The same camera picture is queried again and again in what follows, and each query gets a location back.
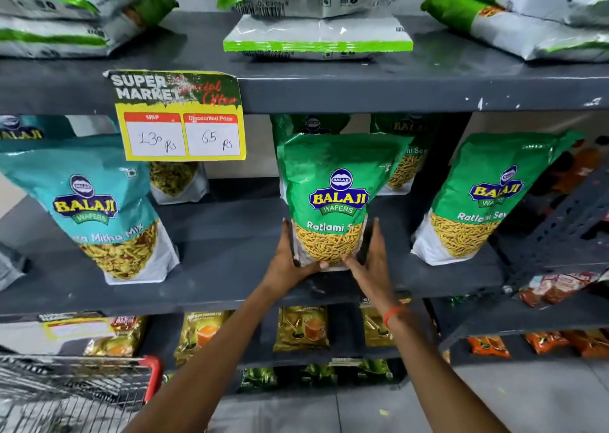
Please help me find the red white packet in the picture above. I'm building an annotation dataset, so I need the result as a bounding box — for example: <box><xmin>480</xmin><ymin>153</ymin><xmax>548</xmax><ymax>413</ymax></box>
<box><xmin>518</xmin><ymin>270</ymin><xmax>609</xmax><ymax>308</ymax></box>

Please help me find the red wristband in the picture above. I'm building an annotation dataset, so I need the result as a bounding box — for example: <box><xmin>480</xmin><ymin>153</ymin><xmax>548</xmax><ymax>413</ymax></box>
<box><xmin>383</xmin><ymin>306</ymin><xmax>410</xmax><ymax>330</ymax></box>

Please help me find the person's right hand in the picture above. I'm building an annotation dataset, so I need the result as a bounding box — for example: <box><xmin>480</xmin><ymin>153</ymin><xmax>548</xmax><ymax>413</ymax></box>
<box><xmin>342</xmin><ymin>218</ymin><xmax>406</xmax><ymax>317</ymax></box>

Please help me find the teal snack mix packet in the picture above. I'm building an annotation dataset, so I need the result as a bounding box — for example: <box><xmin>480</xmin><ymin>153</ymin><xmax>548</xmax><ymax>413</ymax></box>
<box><xmin>0</xmin><ymin>115</ymin><xmax>121</xmax><ymax>141</ymax></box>
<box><xmin>0</xmin><ymin>135</ymin><xmax>181</xmax><ymax>286</ymax></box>

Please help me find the grey slotted metal shelf unit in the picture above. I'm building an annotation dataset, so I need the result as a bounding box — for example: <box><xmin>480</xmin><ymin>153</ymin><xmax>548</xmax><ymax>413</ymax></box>
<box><xmin>428</xmin><ymin>161</ymin><xmax>609</xmax><ymax>367</ymax></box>

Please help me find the person's left hand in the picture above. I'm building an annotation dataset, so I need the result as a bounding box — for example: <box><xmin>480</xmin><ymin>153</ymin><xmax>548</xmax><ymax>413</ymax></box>
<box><xmin>261</xmin><ymin>218</ymin><xmax>330</xmax><ymax>300</ymax></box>

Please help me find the gold snack packet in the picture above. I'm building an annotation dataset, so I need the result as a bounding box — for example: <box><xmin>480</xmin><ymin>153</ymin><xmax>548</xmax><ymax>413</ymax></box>
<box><xmin>84</xmin><ymin>315</ymin><xmax>145</xmax><ymax>358</ymax></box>

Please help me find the white yellow shelf label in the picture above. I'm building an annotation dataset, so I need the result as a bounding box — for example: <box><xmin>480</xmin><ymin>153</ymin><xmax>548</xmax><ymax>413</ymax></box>
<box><xmin>38</xmin><ymin>311</ymin><xmax>117</xmax><ymax>343</ymax></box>

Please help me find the orange spice packet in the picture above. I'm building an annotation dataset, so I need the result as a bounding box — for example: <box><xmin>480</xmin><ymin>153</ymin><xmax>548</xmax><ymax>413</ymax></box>
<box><xmin>467</xmin><ymin>335</ymin><xmax>513</xmax><ymax>358</ymax></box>
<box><xmin>565</xmin><ymin>327</ymin><xmax>609</xmax><ymax>359</ymax></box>
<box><xmin>523</xmin><ymin>331</ymin><xmax>570</xmax><ymax>355</ymax></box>

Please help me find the white clear snack packet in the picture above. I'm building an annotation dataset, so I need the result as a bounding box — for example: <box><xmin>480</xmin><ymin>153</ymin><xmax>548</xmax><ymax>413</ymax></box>
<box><xmin>149</xmin><ymin>161</ymin><xmax>210</xmax><ymax>205</ymax></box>

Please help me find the person's left forearm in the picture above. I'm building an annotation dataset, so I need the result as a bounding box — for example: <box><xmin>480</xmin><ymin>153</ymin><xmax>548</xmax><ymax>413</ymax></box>
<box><xmin>123</xmin><ymin>278</ymin><xmax>293</xmax><ymax>433</ymax></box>

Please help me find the green snack packet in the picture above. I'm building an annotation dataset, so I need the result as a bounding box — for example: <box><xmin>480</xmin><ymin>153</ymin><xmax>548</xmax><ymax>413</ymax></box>
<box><xmin>370</xmin><ymin>113</ymin><xmax>431</xmax><ymax>196</ymax></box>
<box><xmin>410</xmin><ymin>130</ymin><xmax>586</xmax><ymax>267</ymax></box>
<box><xmin>270</xmin><ymin>113</ymin><xmax>351</xmax><ymax>138</ymax></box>
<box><xmin>276</xmin><ymin>132</ymin><xmax>415</xmax><ymax>273</ymax></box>

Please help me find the metal shopping cart red trim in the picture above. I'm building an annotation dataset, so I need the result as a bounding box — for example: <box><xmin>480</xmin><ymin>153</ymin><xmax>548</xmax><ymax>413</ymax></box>
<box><xmin>0</xmin><ymin>355</ymin><xmax>163</xmax><ymax>433</ymax></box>

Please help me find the yellow tea packet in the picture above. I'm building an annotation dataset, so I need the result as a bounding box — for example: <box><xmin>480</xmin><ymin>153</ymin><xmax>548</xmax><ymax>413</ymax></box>
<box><xmin>272</xmin><ymin>305</ymin><xmax>331</xmax><ymax>353</ymax></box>
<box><xmin>173</xmin><ymin>309</ymin><xmax>235</xmax><ymax>367</ymax></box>
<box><xmin>359</xmin><ymin>297</ymin><xmax>413</xmax><ymax>348</ymax></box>

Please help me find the yellow green price tag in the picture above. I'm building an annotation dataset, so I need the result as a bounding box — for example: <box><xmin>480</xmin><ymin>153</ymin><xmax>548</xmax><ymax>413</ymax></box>
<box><xmin>103</xmin><ymin>69</ymin><xmax>247</xmax><ymax>162</ymax></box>

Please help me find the orange black packet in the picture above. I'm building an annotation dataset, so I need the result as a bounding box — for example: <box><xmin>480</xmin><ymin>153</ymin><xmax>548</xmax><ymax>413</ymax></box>
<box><xmin>557</xmin><ymin>135</ymin><xmax>609</xmax><ymax>196</ymax></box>

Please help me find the dark grey metal shelf unit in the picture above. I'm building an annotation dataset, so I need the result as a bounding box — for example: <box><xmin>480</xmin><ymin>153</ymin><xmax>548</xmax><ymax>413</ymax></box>
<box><xmin>0</xmin><ymin>9</ymin><xmax>609</xmax><ymax>397</ymax></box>

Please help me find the person's right forearm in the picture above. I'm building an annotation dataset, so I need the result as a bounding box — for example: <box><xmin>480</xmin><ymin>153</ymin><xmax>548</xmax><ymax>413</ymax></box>
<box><xmin>384</xmin><ymin>306</ymin><xmax>501</xmax><ymax>433</ymax></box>

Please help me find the dark green packet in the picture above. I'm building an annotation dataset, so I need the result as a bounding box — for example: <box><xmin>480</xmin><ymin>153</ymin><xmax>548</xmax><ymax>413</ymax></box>
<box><xmin>356</xmin><ymin>358</ymin><xmax>396</xmax><ymax>384</ymax></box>
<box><xmin>237</xmin><ymin>365</ymin><xmax>279</xmax><ymax>394</ymax></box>
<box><xmin>299</xmin><ymin>363</ymin><xmax>339</xmax><ymax>387</ymax></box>

